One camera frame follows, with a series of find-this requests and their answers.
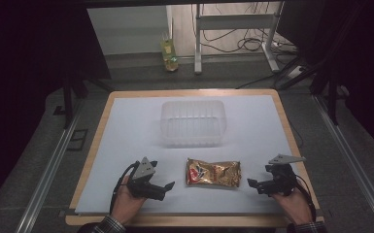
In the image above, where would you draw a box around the white metal desk frame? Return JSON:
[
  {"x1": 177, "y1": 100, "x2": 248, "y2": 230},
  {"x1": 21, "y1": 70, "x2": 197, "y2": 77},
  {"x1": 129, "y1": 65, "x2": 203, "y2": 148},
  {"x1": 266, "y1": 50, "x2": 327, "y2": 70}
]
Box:
[{"x1": 193, "y1": 1, "x2": 285, "y2": 76}]

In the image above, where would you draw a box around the person's left hand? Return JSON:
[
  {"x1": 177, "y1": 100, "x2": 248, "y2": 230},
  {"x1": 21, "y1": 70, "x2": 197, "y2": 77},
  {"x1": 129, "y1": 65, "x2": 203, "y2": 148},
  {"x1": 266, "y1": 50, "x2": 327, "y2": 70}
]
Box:
[{"x1": 111, "y1": 175, "x2": 148, "y2": 225}]

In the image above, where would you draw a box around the black tripod stand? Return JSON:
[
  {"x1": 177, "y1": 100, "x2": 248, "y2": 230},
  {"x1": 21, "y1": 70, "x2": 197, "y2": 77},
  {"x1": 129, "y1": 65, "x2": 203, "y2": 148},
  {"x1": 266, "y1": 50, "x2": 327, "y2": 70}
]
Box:
[
  {"x1": 52, "y1": 72, "x2": 115, "y2": 130},
  {"x1": 273, "y1": 56, "x2": 351, "y2": 126}
]

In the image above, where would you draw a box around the white table mat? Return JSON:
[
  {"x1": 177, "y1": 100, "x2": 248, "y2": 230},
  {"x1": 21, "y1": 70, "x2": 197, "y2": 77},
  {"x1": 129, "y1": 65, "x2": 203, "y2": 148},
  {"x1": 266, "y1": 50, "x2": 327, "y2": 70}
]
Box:
[{"x1": 74, "y1": 94, "x2": 306, "y2": 216}]

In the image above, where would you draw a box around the clear plastic container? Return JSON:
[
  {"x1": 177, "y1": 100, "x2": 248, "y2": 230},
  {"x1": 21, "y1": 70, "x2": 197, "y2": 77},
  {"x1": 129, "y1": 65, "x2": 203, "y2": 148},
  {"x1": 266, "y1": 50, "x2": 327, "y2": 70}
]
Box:
[{"x1": 160, "y1": 99, "x2": 228, "y2": 149}]

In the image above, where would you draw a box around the white power strip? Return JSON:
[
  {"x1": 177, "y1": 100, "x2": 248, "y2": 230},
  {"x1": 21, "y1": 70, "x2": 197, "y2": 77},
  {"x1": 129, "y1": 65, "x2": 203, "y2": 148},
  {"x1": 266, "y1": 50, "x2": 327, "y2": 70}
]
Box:
[{"x1": 286, "y1": 65, "x2": 306, "y2": 81}]

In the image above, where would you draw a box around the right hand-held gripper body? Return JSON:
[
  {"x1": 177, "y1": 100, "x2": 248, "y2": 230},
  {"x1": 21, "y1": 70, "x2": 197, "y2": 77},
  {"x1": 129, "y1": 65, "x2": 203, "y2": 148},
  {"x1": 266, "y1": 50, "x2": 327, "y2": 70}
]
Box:
[{"x1": 264, "y1": 153, "x2": 307, "y2": 197}]

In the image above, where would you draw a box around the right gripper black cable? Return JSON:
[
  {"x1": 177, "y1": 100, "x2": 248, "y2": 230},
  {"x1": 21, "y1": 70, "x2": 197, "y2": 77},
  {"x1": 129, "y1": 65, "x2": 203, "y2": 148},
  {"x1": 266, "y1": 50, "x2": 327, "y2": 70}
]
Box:
[{"x1": 293, "y1": 174, "x2": 318, "y2": 222}]

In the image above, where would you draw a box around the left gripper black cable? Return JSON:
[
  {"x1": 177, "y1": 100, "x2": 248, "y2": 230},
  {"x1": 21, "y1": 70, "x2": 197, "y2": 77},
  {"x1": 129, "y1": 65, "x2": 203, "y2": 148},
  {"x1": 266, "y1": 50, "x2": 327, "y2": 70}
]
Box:
[{"x1": 109, "y1": 160, "x2": 141, "y2": 216}]

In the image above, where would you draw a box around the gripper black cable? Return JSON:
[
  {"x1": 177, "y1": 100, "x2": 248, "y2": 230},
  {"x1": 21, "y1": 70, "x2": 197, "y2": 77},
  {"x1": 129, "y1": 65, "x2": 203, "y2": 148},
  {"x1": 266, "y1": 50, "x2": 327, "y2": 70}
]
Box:
[
  {"x1": 109, "y1": 160, "x2": 141, "y2": 216},
  {"x1": 293, "y1": 174, "x2": 318, "y2": 222}
]

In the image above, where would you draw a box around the tangle of black floor cables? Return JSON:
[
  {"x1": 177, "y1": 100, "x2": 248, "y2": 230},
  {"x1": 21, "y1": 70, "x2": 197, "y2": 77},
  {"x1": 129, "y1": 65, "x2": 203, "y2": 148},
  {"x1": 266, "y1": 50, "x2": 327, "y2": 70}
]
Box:
[{"x1": 199, "y1": 3, "x2": 300, "y2": 56}]

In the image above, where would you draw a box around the black rectangular floor frame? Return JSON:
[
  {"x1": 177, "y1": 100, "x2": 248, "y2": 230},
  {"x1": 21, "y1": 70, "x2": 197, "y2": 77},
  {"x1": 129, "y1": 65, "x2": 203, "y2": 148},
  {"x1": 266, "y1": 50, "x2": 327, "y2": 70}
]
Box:
[{"x1": 66, "y1": 128, "x2": 89, "y2": 151}]

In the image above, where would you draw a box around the person's right hand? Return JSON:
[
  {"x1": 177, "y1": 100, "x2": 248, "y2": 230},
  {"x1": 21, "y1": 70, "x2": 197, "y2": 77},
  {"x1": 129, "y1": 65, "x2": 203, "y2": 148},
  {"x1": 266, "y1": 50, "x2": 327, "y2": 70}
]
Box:
[{"x1": 269, "y1": 184, "x2": 314, "y2": 226}]

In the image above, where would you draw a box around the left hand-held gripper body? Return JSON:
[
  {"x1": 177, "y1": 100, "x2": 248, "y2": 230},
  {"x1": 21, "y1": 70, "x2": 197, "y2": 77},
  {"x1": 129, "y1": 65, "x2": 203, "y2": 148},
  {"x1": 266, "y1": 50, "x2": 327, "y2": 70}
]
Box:
[{"x1": 126, "y1": 156, "x2": 163, "y2": 200}]

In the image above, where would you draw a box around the dark curtain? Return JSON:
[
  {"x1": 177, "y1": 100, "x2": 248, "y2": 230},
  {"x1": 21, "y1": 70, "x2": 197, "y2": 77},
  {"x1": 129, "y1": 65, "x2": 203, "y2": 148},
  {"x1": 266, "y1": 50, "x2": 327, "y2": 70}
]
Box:
[
  {"x1": 0, "y1": 0, "x2": 112, "y2": 215},
  {"x1": 276, "y1": 0, "x2": 374, "y2": 159}
]

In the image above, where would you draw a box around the silver metal floor rail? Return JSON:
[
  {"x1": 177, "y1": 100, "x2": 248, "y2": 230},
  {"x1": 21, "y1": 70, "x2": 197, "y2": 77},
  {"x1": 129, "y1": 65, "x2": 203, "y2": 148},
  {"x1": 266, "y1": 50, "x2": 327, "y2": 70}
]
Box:
[
  {"x1": 312, "y1": 94, "x2": 374, "y2": 233},
  {"x1": 14, "y1": 105, "x2": 85, "y2": 233}
]

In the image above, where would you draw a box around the golden snack packet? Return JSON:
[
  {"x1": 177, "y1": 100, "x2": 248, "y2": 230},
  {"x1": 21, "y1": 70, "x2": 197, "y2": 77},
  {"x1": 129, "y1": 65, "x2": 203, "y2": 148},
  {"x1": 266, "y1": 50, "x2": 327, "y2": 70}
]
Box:
[{"x1": 185, "y1": 157, "x2": 243, "y2": 189}]

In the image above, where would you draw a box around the yellow-green drink bottle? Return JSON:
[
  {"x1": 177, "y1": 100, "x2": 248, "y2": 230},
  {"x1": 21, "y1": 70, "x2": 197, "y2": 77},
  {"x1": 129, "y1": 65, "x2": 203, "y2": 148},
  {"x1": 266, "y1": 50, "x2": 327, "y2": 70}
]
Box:
[{"x1": 159, "y1": 31, "x2": 180, "y2": 73}]

